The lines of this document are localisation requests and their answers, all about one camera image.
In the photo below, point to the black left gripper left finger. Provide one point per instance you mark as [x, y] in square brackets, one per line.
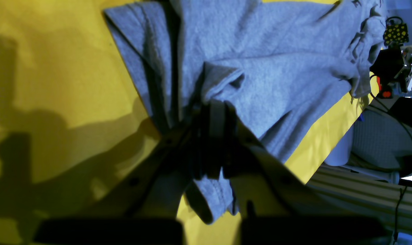
[142, 208]

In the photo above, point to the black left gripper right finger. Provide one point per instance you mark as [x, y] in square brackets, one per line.
[275, 206]

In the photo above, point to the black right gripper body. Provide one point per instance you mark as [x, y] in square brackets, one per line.
[393, 69]

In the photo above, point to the yellow table cloth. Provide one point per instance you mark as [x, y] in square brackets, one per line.
[72, 124]

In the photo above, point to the grey t-shirt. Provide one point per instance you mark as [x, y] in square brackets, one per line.
[281, 64]

